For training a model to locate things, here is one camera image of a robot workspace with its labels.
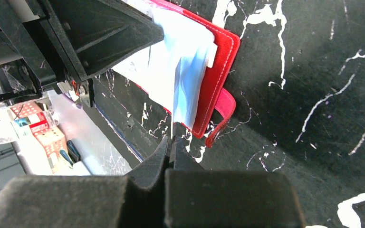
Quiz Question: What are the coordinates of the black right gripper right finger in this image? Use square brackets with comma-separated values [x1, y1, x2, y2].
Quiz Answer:
[165, 138, 306, 228]

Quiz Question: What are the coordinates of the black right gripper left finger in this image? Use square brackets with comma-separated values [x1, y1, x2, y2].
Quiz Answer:
[0, 137, 170, 228]

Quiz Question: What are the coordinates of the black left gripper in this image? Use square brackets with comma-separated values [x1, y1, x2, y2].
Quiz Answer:
[0, 0, 84, 104]

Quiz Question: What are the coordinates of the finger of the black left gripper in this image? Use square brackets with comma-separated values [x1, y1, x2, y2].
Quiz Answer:
[40, 0, 164, 82]

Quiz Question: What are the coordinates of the red leather card holder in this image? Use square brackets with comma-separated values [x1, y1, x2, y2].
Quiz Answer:
[111, 0, 241, 149]

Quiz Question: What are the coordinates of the red perforated basket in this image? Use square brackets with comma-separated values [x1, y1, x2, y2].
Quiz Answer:
[10, 101, 68, 174]

